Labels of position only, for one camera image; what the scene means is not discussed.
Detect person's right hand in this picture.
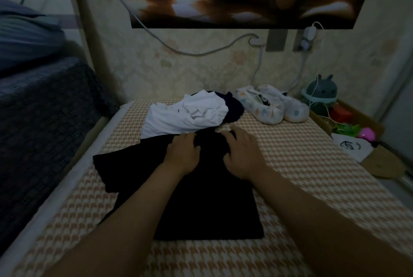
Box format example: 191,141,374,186
221,125,268,182

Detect person's left hand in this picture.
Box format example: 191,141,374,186
161,132,202,178

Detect white polo shirt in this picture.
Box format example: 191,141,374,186
139,89,231,140

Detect black tree print t-shirt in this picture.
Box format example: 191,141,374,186
216,91,245,124

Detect white printed slipper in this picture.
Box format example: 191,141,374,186
234,85,285,125
258,84,311,124

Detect black garment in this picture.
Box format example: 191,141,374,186
92,127,265,242

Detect person's right forearm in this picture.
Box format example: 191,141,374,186
250,165,413,277

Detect person's left forearm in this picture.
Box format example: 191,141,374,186
45,165,188,277

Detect teal round bunny lamp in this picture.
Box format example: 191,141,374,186
302,74,339,105

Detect green toy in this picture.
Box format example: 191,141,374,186
334,123,361,136

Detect white printed card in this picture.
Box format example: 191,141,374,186
332,132,374,163

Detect pink ball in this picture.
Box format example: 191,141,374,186
358,127,376,142

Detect white charger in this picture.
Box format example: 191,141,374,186
301,24,319,51

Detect dark patterned bed cover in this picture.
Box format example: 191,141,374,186
0,56,117,255

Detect wooden bedside tray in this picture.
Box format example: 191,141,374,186
308,99,407,179

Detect grey sliding door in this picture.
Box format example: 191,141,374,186
381,54,413,187

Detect grey-green pillow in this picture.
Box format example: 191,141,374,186
0,14,67,71

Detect blue pillow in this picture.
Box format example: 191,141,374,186
0,0,43,22

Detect thin white charger cable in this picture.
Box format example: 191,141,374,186
287,48,320,94

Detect long white cable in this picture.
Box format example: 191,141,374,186
93,0,265,57

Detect grey wall socket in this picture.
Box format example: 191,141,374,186
265,29,287,53

